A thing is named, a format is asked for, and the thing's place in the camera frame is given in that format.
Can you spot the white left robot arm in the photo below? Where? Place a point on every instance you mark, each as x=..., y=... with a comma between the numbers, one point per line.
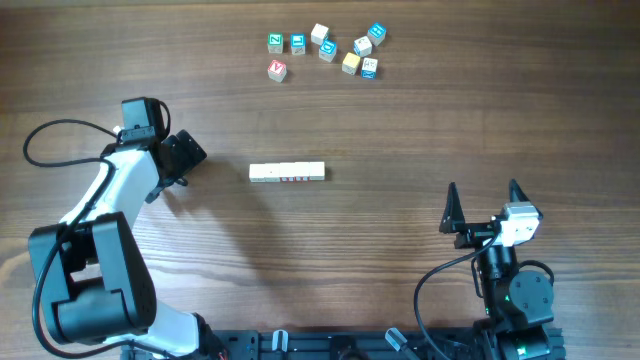
x=93, y=290

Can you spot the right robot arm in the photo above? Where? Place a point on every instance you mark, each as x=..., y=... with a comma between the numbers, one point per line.
x=517, y=295

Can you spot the blue side picture block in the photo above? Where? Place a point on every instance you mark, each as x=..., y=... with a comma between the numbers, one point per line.
x=363, y=46

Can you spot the plain picture wooden block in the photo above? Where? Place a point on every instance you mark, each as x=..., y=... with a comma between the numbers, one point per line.
x=317, y=171

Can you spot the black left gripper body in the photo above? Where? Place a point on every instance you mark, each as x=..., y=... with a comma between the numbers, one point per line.
x=185, y=157

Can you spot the red V wooden block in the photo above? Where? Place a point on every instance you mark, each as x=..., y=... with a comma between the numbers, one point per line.
x=277, y=71

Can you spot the plain top wooden block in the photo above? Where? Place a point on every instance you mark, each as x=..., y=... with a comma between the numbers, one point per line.
x=319, y=34

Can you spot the green F wooden block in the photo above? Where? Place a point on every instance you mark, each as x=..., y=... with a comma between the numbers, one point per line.
x=257, y=173

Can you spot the blue top block right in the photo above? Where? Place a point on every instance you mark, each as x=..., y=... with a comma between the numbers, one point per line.
x=376, y=34

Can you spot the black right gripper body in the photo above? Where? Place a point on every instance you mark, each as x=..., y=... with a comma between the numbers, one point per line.
x=473, y=234

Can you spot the green N wooden block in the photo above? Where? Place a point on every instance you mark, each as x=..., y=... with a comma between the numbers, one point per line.
x=272, y=172

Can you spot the red I block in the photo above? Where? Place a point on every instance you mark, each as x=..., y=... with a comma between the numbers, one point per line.
x=302, y=171
x=287, y=171

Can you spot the blue X side block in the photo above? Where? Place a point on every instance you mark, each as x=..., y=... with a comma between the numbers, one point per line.
x=369, y=68

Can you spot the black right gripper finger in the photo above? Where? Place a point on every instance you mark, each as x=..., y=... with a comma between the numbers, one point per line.
x=453, y=220
x=516, y=194

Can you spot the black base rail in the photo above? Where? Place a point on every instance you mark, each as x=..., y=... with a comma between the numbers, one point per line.
x=456, y=343

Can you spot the green top wooden block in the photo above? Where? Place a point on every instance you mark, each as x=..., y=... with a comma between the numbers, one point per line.
x=275, y=43

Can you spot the blue top block left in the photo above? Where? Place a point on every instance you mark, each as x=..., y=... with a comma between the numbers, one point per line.
x=298, y=44

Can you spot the yellow top wooden block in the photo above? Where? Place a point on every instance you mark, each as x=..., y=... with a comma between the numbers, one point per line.
x=350, y=63

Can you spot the blue D wooden block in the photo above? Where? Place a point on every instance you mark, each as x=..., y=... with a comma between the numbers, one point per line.
x=327, y=50

